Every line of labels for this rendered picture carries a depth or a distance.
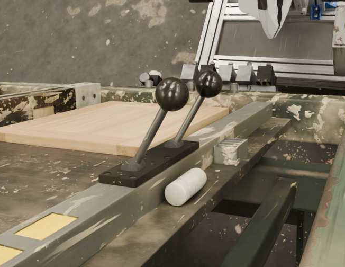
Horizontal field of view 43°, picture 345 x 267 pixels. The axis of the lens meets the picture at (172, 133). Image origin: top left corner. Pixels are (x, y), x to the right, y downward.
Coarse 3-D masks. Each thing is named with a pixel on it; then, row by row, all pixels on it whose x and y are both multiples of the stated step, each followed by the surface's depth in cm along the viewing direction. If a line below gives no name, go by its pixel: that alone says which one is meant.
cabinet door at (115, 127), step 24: (48, 120) 101; (72, 120) 102; (96, 120) 102; (120, 120) 102; (144, 120) 102; (168, 120) 101; (216, 120) 110; (24, 144) 86; (48, 144) 83; (72, 144) 81; (96, 144) 79; (120, 144) 77
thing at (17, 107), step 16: (0, 96) 102; (16, 96) 102; (32, 96) 107; (48, 96) 112; (64, 96) 118; (80, 96) 124; (96, 96) 132; (0, 112) 98; (16, 112) 102; (32, 112) 107
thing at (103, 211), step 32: (224, 128) 80; (256, 128) 98; (192, 160) 63; (96, 192) 47; (128, 192) 47; (160, 192) 54; (96, 224) 41; (128, 224) 47; (32, 256) 33; (64, 256) 37
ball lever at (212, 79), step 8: (208, 72) 58; (200, 80) 57; (208, 80) 57; (216, 80) 57; (200, 88) 58; (208, 88) 57; (216, 88) 57; (200, 96) 59; (208, 96) 58; (200, 104) 60; (192, 112) 60; (184, 120) 61; (192, 120) 61; (184, 128) 61; (176, 136) 62; (168, 144) 62; (176, 144) 61
